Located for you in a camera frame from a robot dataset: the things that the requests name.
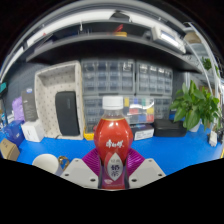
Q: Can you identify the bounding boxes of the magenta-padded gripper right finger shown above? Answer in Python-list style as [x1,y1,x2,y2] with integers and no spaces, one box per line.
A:
[125,148,167,190]

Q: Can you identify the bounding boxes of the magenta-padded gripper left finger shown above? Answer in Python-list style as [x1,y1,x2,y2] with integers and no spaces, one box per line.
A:
[60,148,102,190]

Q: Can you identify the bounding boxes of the red drink bottle white cap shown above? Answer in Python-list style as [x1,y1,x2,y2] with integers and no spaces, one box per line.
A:
[93,95,134,191]

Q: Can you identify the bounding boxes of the yellow multimeter red leads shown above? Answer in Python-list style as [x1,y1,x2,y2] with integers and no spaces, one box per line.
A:
[83,128,96,141]

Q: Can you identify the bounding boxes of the black box white label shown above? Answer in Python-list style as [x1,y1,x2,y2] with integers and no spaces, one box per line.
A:
[130,123,155,141]

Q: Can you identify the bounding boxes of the flat black case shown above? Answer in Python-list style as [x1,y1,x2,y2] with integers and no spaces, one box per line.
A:
[153,118,188,138]

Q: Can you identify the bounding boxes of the black rectangular case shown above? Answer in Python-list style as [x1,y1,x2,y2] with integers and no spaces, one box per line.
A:
[54,90,81,137]

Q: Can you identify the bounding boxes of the small grey drawer cabinet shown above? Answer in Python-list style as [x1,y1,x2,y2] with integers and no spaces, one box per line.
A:
[153,97,173,120]
[83,96,105,133]

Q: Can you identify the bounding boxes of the clear box colourful parts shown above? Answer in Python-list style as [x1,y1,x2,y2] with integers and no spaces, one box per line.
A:
[123,96,156,124]

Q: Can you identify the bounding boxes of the brown cardboard box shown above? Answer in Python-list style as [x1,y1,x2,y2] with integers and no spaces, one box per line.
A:
[0,138,21,162]

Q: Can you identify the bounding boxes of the white power adapter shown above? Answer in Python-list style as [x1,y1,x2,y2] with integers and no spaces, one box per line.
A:
[208,130,218,148]

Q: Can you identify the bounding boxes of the blue box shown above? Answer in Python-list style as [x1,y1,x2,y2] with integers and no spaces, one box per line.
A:
[2,119,25,148]

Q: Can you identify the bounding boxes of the white perforated tray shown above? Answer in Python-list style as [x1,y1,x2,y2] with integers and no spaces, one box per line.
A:
[34,60,84,141]

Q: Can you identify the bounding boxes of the green potted plant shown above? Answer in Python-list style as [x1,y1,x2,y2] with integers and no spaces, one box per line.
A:
[169,79,221,133]

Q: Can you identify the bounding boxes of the dark grey upright box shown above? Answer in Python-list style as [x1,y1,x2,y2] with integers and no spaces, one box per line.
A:
[21,87,39,123]

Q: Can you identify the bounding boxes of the grey parts drawer cabinet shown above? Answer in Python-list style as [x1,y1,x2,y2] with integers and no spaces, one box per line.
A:
[80,59,136,97]
[135,61,174,97]

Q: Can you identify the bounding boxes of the white shelf unit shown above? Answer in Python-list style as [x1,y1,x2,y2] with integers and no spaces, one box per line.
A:
[183,21,223,101]

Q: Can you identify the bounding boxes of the grey oscilloscope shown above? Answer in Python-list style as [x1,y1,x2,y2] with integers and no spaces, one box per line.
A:
[150,25,187,54]

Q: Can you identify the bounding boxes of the yellow tool red leads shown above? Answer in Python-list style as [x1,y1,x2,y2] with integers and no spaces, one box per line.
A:
[112,23,128,38]

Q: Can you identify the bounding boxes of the black rounded object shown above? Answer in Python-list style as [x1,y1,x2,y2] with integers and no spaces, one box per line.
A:
[109,11,131,20]

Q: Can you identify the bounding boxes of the white mug gold handle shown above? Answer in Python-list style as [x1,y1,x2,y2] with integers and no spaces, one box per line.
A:
[31,153,71,177]

